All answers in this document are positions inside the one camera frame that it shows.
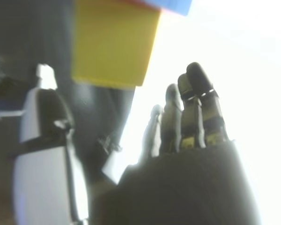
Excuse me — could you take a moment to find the yellow cube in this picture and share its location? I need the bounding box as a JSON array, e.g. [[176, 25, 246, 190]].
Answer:
[[70, 0, 163, 90]]

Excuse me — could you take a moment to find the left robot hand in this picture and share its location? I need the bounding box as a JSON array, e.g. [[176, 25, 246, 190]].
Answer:
[[13, 62, 260, 225]]

